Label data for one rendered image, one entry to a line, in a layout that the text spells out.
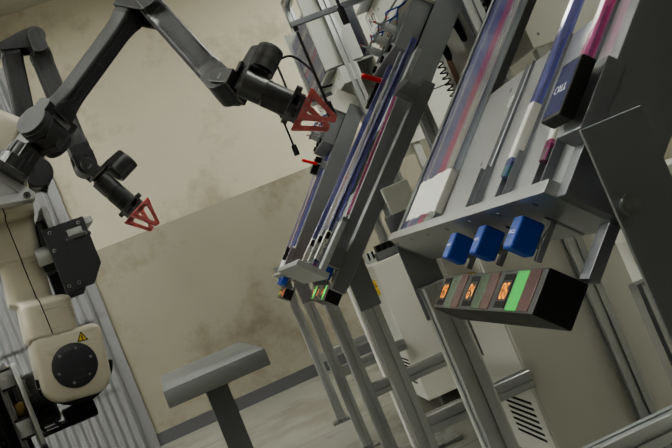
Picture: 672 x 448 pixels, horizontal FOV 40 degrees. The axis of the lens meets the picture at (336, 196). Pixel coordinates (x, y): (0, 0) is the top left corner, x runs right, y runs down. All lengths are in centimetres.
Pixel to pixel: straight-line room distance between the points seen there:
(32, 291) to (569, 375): 127
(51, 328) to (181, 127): 411
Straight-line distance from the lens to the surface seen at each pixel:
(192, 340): 616
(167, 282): 616
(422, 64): 223
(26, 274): 235
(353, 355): 286
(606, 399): 231
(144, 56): 641
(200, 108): 633
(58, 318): 229
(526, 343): 224
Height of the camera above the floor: 75
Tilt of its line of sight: 3 degrees up
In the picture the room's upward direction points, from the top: 23 degrees counter-clockwise
